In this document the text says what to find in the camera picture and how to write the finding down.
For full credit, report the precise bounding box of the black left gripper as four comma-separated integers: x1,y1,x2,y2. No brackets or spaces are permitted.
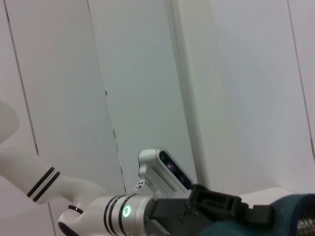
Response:
145,183,276,236

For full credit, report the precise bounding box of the teal insulated lunch bag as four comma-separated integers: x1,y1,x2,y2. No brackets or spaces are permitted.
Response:
196,193,315,236

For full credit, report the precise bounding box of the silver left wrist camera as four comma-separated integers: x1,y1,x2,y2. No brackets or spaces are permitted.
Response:
134,148,193,198

